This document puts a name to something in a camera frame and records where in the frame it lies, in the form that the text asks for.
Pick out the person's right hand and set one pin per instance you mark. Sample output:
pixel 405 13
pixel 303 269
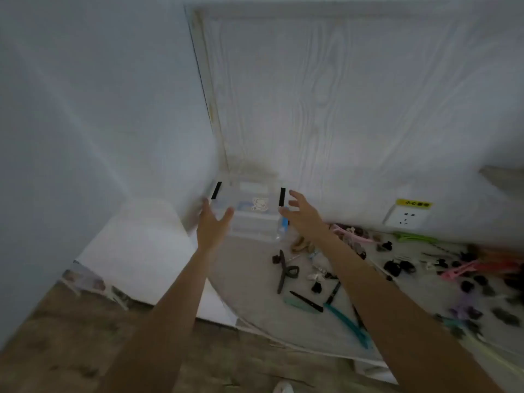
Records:
pixel 307 223

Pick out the person's left hand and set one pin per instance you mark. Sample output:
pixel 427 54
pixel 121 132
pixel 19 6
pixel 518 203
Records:
pixel 213 233

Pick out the clear box black latches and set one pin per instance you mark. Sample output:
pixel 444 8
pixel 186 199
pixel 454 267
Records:
pixel 249 190

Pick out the slim black hair clip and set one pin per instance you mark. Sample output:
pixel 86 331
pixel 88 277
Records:
pixel 307 302

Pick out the pile of assorted hair clips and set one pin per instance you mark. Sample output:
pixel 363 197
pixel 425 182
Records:
pixel 395 268

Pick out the person's left forearm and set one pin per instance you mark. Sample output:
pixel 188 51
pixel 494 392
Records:
pixel 163 323

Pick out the person's right forearm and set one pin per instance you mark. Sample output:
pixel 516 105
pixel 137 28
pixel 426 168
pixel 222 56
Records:
pixel 389 315

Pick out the yellow warning sticker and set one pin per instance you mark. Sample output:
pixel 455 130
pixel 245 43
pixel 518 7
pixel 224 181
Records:
pixel 413 203

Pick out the white shoe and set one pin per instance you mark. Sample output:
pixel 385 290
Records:
pixel 283 388

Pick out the white corner shelf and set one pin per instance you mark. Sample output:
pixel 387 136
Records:
pixel 503 180

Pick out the white wall socket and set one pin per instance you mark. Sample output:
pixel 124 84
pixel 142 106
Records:
pixel 405 218

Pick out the white metal frame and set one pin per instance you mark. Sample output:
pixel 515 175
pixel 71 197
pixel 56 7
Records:
pixel 106 290

